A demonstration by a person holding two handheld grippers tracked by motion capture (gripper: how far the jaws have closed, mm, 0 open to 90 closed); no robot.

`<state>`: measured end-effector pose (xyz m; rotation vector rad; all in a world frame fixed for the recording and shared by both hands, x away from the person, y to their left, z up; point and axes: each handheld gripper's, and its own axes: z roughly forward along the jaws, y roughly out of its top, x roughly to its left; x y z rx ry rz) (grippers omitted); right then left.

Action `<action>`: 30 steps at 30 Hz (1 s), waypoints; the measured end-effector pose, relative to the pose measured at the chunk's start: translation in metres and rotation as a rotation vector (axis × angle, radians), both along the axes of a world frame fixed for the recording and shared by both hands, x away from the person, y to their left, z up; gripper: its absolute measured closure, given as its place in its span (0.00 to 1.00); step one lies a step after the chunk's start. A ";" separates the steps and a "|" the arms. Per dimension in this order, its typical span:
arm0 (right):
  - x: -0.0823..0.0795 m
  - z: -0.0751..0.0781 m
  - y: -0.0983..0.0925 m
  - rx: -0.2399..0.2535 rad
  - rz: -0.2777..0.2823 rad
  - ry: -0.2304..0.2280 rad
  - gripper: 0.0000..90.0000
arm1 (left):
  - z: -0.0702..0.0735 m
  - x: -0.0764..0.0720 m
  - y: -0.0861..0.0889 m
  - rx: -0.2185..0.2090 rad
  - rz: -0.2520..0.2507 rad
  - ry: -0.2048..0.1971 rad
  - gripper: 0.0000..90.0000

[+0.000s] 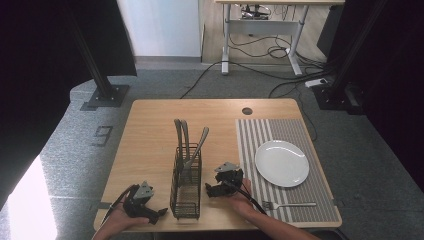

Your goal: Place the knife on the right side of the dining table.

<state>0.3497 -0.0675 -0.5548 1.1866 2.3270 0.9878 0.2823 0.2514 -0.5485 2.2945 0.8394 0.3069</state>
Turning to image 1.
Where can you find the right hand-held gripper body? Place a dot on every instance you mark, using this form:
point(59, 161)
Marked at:
point(230, 175)

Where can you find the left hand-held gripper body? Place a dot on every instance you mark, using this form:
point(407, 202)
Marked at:
point(138, 200)

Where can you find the person's right hand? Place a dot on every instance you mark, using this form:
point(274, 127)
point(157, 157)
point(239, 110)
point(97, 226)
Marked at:
point(242, 201)

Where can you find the person's left hand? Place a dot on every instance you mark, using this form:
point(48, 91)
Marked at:
point(124, 221)

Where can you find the white round plate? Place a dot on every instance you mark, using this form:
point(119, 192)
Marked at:
point(281, 163)

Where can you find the silver knife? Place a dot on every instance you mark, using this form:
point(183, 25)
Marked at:
point(185, 136)

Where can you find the grey striped placemat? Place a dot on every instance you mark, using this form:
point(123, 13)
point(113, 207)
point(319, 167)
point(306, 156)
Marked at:
point(320, 186)

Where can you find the white power strip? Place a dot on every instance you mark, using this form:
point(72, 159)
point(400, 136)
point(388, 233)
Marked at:
point(316, 82)

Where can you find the black metal stand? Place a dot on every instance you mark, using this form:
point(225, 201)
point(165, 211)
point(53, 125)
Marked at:
point(100, 73)
point(346, 66)

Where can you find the white height-adjustable desk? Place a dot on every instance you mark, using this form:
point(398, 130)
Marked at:
point(263, 27)

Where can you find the black curtain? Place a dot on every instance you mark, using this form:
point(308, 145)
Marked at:
point(36, 83)
point(400, 83)

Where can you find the white panel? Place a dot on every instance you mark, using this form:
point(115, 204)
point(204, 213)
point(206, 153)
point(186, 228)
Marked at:
point(160, 26)

